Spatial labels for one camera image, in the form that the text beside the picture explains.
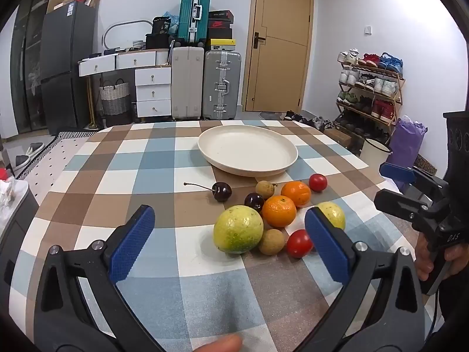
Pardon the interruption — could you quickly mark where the brown longan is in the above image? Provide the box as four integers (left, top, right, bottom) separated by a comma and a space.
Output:
255, 180, 275, 200
258, 228, 286, 256

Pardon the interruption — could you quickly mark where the teal suitcase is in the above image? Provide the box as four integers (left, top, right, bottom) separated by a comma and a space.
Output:
178, 0, 212, 46

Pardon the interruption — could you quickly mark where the woven laundry basket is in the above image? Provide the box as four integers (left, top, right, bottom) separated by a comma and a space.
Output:
99, 79, 132, 125

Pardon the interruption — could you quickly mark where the dark stemless cherry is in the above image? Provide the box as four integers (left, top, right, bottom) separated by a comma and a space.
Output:
244, 192, 265, 213

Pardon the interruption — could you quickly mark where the dark glass cabinet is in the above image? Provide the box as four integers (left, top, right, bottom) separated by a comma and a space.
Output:
9, 0, 52, 134

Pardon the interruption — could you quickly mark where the yellow black shoe box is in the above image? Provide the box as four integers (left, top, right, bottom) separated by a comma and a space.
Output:
205, 38, 235, 52

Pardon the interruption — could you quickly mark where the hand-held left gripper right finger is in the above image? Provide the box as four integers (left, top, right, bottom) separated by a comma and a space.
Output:
293, 206, 426, 352

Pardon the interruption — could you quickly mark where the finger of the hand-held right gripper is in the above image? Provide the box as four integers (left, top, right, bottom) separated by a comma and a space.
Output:
374, 188, 428, 227
379, 162, 446, 207

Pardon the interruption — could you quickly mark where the wooden door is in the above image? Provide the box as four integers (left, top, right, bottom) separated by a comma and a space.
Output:
245, 0, 315, 114

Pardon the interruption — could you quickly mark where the shoe rack with shoes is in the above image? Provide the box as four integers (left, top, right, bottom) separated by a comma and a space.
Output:
337, 48, 405, 142

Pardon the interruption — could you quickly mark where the orange mandarin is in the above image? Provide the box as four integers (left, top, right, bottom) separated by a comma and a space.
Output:
261, 195, 297, 228
281, 181, 312, 207

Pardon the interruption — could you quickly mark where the person's right forearm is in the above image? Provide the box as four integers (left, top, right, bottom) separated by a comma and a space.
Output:
439, 262, 469, 336

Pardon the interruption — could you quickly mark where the cream round plate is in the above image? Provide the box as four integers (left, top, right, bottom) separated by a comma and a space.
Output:
198, 125, 298, 177

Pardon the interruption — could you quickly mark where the black pouch bag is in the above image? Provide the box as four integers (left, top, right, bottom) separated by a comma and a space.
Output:
152, 16, 171, 36

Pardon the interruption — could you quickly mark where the black cable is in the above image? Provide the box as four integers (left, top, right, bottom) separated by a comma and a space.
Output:
430, 294, 441, 340

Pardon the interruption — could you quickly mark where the checkered tablecloth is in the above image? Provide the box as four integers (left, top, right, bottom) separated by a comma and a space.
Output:
5, 119, 438, 352

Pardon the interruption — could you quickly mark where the person's left hand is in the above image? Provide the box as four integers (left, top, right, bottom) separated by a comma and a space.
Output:
192, 334, 243, 352

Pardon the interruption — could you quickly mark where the white bucket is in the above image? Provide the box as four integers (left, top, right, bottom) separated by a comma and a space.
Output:
361, 137, 392, 164

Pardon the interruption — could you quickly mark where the white drawer desk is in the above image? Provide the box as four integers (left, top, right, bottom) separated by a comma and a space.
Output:
78, 49, 172, 120

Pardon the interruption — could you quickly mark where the patterned doormat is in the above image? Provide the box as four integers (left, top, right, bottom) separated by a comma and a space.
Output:
416, 156, 438, 175

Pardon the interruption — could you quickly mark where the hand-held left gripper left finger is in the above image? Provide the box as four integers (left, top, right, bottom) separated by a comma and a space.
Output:
34, 204, 165, 352

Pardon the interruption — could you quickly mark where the dark grey refrigerator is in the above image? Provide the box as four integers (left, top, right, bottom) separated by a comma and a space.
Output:
40, 1, 98, 136

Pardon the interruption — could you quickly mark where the pile of floor shoes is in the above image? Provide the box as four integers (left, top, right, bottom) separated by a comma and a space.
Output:
284, 110, 334, 131

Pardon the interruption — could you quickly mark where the black case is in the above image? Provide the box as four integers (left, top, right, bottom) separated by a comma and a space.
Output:
146, 34, 173, 49

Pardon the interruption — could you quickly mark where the blue plastic bag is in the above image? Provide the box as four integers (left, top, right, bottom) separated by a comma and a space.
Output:
161, 10, 180, 36

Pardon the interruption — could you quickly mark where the silver suitcase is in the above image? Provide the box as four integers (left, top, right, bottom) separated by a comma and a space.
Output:
203, 49, 242, 120

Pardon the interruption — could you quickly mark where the purple bag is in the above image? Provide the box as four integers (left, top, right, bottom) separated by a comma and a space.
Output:
386, 115, 428, 171

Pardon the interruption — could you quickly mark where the person's right hand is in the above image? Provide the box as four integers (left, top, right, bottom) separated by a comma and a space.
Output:
415, 233, 469, 282

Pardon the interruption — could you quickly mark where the wooden shoe rack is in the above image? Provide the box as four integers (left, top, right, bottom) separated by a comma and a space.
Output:
335, 62, 406, 144

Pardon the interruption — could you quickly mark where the yellow-green passion fruit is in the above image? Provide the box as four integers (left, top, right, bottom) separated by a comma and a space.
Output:
213, 205, 264, 254
316, 202, 346, 231

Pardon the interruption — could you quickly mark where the oval silver frame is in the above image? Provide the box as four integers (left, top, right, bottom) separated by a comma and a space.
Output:
102, 20, 154, 50

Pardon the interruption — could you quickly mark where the beige suitcase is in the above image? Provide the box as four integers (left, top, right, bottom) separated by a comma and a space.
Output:
171, 46, 205, 120

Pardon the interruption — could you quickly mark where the dark cherry with stem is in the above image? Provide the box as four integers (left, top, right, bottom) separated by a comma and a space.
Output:
183, 182, 233, 203

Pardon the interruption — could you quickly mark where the red cherry tomato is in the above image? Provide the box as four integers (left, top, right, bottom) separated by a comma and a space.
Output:
286, 229, 314, 258
308, 173, 328, 193

